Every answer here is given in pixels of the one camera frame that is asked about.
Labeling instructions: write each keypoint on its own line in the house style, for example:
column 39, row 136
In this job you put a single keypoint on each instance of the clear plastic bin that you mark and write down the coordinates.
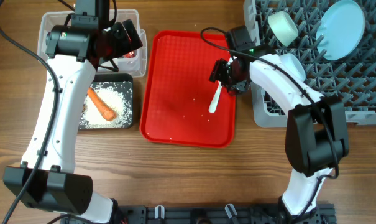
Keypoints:
column 135, row 66

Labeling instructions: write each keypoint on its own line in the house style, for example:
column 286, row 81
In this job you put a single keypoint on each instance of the light blue plate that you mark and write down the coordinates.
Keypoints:
column 341, row 29

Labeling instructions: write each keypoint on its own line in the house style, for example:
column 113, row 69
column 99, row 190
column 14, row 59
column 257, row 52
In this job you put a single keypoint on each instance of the white plastic spoon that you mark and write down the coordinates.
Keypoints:
column 214, row 103

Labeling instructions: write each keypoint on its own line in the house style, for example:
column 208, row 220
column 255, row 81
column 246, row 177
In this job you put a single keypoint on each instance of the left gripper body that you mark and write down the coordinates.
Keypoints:
column 118, row 42

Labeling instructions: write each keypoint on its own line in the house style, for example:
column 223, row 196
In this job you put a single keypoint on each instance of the light blue bowl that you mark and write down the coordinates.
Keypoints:
column 293, row 65

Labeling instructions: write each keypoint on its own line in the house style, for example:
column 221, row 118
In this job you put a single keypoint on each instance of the grey dishwasher rack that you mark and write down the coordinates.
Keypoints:
column 352, row 78

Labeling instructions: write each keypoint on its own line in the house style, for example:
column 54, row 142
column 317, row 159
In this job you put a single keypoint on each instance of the black plastic tray bin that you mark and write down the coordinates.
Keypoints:
column 125, row 81

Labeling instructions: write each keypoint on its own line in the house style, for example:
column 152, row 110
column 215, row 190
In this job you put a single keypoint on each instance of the white rice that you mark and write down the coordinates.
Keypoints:
column 116, row 102

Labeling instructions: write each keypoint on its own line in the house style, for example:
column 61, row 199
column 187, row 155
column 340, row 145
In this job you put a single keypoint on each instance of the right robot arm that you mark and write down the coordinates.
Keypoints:
column 316, row 137

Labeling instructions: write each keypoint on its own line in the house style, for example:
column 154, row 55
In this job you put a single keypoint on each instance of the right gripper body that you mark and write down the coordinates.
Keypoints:
column 225, row 72

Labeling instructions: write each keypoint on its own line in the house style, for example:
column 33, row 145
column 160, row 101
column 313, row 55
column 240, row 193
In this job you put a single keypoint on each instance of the orange carrot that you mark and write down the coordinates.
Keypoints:
column 105, row 111

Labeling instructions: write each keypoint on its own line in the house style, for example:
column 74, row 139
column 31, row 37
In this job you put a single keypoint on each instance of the green bowl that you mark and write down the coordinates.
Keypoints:
column 283, row 27

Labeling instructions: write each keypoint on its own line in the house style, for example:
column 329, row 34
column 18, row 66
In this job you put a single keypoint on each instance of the red serving tray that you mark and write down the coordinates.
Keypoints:
column 178, row 93

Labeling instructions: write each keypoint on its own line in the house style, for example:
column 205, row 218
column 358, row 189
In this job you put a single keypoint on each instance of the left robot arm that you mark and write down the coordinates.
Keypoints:
column 46, row 178

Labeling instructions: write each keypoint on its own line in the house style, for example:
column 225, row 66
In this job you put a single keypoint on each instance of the red snack wrapper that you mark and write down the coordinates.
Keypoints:
column 132, row 53

